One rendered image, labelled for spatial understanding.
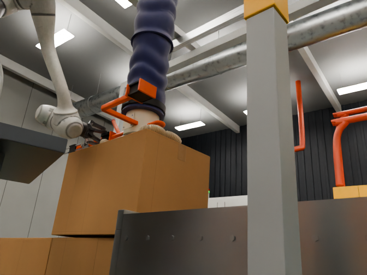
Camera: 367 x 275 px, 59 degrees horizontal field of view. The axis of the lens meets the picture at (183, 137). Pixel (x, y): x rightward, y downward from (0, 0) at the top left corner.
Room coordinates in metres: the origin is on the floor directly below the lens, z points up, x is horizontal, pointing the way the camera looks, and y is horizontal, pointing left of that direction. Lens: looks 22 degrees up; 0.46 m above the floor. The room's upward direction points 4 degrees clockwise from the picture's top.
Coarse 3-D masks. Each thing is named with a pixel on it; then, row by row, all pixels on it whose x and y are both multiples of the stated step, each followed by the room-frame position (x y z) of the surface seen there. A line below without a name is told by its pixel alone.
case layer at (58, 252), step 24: (0, 240) 1.96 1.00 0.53; (24, 240) 1.76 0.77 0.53; (48, 240) 1.60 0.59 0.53; (72, 240) 1.46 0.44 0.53; (96, 240) 1.34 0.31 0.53; (0, 264) 1.91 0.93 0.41; (24, 264) 1.72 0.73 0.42; (48, 264) 1.57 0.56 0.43; (72, 264) 1.44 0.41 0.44; (96, 264) 1.33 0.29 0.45
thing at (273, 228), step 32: (256, 0) 0.50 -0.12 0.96; (256, 32) 0.50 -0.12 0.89; (256, 64) 0.50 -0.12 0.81; (288, 64) 0.52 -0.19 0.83; (256, 96) 0.50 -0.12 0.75; (288, 96) 0.51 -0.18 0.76; (256, 128) 0.50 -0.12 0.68; (288, 128) 0.51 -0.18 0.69; (256, 160) 0.51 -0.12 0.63; (288, 160) 0.50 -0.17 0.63; (256, 192) 0.51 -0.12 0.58; (288, 192) 0.50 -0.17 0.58; (256, 224) 0.51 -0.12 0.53; (288, 224) 0.49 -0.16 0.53; (256, 256) 0.51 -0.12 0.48; (288, 256) 0.49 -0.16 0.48
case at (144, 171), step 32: (96, 160) 1.39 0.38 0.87; (128, 160) 1.23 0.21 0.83; (160, 160) 1.23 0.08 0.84; (192, 160) 1.36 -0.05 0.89; (64, 192) 1.55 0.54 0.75; (96, 192) 1.36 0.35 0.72; (128, 192) 1.21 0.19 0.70; (160, 192) 1.24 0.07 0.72; (192, 192) 1.38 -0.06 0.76; (64, 224) 1.51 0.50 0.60; (96, 224) 1.33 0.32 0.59
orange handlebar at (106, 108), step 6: (114, 102) 1.21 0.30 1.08; (120, 102) 1.20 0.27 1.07; (102, 108) 1.27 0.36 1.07; (108, 108) 1.26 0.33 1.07; (114, 114) 1.33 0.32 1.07; (120, 114) 1.35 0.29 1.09; (126, 120) 1.38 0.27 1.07; (132, 120) 1.40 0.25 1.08; (162, 126) 1.42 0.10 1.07; (114, 138) 1.63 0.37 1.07
